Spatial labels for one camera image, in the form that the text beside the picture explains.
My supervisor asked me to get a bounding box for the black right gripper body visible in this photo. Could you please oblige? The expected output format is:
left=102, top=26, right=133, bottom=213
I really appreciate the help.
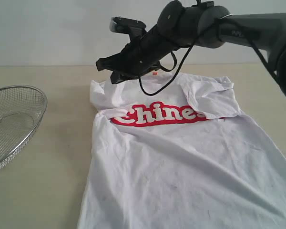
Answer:
left=119, top=31, right=174, bottom=79

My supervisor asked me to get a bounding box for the white t-shirt red logo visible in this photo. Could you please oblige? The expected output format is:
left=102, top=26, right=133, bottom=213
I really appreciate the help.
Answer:
left=77, top=73, right=286, bottom=229

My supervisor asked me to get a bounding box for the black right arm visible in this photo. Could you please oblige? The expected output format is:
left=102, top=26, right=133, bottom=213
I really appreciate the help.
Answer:
left=96, top=0, right=286, bottom=96

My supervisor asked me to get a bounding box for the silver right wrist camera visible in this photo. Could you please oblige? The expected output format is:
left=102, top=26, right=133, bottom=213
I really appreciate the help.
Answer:
left=109, top=16, right=146, bottom=40

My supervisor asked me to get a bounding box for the silver wire mesh basket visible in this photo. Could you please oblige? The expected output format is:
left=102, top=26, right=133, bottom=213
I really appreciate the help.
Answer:
left=0, top=85, right=48, bottom=170

